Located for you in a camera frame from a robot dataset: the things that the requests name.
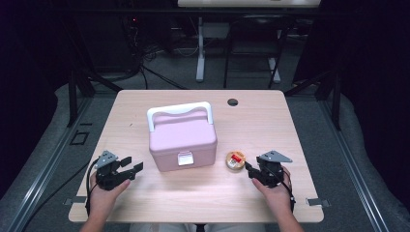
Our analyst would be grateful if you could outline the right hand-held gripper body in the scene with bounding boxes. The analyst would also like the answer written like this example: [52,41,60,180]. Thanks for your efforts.
[255,150,294,189]

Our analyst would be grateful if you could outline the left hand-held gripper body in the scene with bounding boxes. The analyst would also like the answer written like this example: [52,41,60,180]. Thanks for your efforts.
[95,150,136,191]

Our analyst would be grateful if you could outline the round tin with red label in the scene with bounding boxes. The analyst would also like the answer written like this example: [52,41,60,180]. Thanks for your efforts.
[225,150,247,172]

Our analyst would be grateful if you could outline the pink storage box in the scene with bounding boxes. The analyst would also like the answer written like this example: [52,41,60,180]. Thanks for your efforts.
[146,101,219,173]

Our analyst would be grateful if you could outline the person's left hand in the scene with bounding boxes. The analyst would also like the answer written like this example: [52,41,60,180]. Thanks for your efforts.
[88,172,132,216]

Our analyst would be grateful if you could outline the person's right hand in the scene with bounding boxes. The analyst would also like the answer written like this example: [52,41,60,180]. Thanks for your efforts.
[251,167,296,216]

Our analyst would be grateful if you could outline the grey tape strip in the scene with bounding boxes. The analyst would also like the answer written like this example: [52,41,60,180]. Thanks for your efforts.
[306,197,331,208]
[63,196,87,207]

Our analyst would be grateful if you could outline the dark cabinet with red light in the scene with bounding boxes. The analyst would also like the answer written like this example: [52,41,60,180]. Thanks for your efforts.
[73,13,138,73]

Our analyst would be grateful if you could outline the white desk with white legs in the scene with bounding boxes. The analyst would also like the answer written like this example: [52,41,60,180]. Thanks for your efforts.
[177,0,322,84]

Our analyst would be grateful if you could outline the black chair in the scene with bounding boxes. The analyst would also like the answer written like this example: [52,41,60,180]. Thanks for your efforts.
[222,14,296,90]

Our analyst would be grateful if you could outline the left hand-held gripper black cable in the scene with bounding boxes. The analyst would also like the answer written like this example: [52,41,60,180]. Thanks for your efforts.
[84,158,100,217]

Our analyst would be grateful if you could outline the hand-held gripper black cable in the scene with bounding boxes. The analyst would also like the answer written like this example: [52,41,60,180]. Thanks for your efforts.
[272,167,297,214]
[84,158,100,217]

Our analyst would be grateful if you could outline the right hand-held gripper black cable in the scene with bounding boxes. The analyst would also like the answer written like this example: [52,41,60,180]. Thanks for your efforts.
[272,167,297,214]

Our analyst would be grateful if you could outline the grey metal floor rail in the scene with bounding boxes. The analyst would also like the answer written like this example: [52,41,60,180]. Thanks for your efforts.
[0,96,95,232]
[317,96,391,232]

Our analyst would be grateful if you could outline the black metal stand frame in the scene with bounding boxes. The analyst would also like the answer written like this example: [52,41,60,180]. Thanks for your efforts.
[283,69,342,131]
[66,69,124,129]

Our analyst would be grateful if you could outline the black floor cables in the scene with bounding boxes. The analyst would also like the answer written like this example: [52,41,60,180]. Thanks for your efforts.
[122,18,190,91]

